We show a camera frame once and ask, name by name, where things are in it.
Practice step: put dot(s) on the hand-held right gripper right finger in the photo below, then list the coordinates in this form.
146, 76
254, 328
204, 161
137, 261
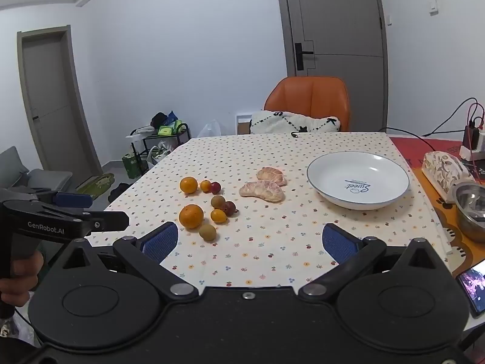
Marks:
339, 244

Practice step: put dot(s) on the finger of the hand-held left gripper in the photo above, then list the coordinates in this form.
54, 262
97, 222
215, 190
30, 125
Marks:
110, 222
74, 199

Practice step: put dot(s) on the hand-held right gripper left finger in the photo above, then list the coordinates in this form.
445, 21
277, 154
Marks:
161, 242

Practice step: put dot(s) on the large orange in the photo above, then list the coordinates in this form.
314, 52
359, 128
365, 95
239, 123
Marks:
191, 216

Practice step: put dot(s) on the brown-green longan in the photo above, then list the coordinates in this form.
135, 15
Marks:
207, 232
218, 201

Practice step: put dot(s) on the yellow kumquat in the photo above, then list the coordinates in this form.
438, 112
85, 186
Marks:
218, 216

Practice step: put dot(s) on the small orange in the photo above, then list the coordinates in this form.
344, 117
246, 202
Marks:
188, 185

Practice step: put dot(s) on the white plate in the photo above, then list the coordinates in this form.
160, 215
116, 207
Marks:
358, 182

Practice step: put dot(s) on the large peeled pomelo segment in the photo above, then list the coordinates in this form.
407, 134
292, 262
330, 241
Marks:
262, 192

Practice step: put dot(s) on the person's left hand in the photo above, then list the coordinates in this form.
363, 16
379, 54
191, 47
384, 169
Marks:
21, 276

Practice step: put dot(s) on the green slippers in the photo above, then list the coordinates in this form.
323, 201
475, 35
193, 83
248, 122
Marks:
96, 184

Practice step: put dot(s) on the black shoes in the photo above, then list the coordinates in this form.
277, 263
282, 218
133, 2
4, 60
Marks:
119, 191

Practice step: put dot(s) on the grey sofa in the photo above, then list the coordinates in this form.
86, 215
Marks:
22, 170

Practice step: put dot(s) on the round orange kumquat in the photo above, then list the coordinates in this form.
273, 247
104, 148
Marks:
205, 185

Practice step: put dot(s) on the dark red fruit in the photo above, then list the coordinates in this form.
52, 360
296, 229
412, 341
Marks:
230, 208

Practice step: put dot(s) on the red cherry tomato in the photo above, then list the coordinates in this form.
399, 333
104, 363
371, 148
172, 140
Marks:
216, 187

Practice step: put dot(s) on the black metal rack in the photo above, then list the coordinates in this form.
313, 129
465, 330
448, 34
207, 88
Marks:
141, 148

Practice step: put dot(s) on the white bag with greens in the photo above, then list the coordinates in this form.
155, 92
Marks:
159, 153

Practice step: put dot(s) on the small peeled pomelo segment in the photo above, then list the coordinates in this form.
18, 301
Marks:
271, 175

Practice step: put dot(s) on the plain grey door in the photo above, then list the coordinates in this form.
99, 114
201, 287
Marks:
53, 102

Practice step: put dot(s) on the green packets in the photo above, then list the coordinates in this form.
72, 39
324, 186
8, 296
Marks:
168, 129

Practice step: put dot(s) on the black bag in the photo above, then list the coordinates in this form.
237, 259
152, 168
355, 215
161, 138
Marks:
159, 119

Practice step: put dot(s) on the floral tablecloth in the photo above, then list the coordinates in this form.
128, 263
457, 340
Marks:
265, 151

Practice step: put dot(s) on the clear plastic bag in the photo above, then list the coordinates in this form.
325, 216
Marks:
209, 129

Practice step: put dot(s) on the blue packet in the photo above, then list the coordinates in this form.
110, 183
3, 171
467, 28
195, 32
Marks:
172, 115

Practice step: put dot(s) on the red and orange table mat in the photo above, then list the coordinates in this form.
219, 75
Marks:
428, 151

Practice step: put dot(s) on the patterned tissue box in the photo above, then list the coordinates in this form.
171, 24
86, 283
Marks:
445, 168

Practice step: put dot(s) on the white cushion with black pattern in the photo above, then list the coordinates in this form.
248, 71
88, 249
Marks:
280, 123

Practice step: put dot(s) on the steel bowl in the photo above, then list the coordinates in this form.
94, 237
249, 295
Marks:
471, 208

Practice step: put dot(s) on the black smartphone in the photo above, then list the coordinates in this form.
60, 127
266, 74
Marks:
473, 284

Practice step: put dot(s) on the orange chair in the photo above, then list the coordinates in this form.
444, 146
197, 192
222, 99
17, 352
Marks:
307, 94

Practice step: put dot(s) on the white power strip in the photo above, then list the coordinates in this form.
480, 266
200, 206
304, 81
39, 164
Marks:
471, 153

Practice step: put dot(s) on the grey door with lock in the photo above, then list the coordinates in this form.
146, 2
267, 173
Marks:
337, 19

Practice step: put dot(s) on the white light switch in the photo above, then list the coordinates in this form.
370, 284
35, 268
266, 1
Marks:
434, 5

